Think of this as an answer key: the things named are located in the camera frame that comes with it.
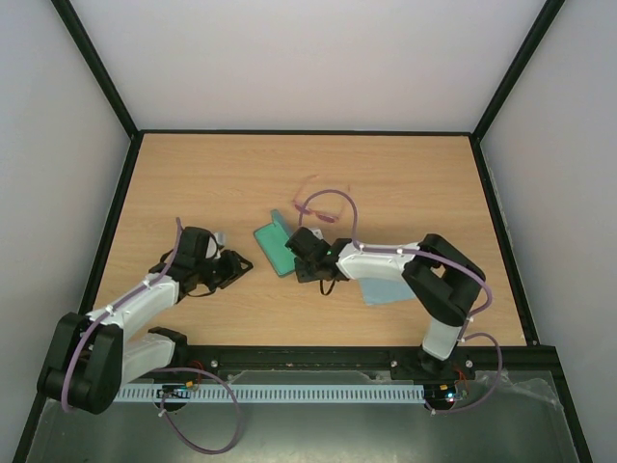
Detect black frame corner post left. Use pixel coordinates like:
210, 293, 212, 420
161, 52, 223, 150
51, 0, 139, 139

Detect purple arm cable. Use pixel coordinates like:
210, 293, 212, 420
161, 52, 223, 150
61, 216, 242, 454
297, 189, 503, 417

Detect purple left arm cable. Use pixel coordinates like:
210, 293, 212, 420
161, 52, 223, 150
61, 216, 242, 454

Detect black frame corner post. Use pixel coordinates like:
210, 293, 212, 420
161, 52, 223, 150
470, 0, 566, 144
51, 0, 139, 139

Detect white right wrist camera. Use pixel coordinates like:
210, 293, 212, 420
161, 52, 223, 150
309, 228, 323, 239

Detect black frame corner post right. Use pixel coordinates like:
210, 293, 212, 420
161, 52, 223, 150
470, 0, 566, 144

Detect grey-blue glasses case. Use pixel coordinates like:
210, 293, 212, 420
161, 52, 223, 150
254, 209, 295, 278

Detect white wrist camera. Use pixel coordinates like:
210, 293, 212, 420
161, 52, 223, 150
213, 231, 227, 248
309, 228, 323, 239

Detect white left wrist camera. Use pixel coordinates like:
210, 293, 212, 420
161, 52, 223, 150
213, 231, 227, 248

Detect pink sunglasses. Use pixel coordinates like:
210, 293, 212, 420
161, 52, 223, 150
291, 174, 351, 224

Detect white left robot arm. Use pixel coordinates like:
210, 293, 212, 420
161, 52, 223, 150
37, 227, 253, 415

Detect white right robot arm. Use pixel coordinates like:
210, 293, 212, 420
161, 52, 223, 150
285, 227, 493, 378

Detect blue cleaning cloth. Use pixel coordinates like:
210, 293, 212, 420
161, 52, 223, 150
359, 279, 416, 306

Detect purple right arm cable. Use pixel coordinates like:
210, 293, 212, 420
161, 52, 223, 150
297, 189, 503, 417

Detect light blue cable duct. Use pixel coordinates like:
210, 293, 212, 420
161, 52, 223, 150
115, 384, 425, 404

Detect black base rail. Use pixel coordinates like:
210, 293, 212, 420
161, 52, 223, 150
172, 345, 564, 383

